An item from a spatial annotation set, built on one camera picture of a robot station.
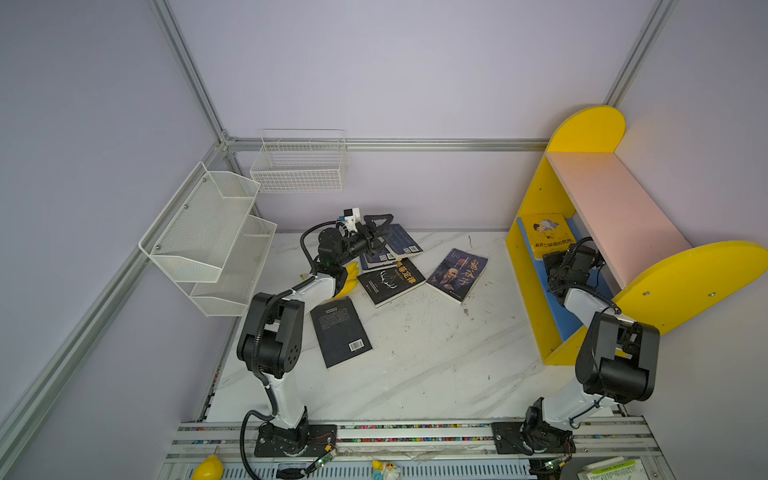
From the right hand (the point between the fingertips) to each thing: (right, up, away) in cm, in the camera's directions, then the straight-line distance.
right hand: (547, 249), depth 92 cm
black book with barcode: (-65, -26, +1) cm, 70 cm away
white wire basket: (-79, +29, +4) cm, 84 cm away
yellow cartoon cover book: (+4, +6, +8) cm, 11 cm away
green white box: (+2, -51, -25) cm, 57 cm away
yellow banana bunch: (-63, -11, +9) cm, 64 cm away
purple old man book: (-25, -9, +13) cm, 30 cm away
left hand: (-48, +7, -11) cm, 50 cm away
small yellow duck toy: (-50, -52, -25) cm, 76 cm away
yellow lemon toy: (-91, -51, -24) cm, 107 cm away
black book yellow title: (-51, -12, +11) cm, 53 cm away
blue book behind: (-53, -3, +16) cm, 56 cm away
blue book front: (-46, +3, +22) cm, 51 cm away
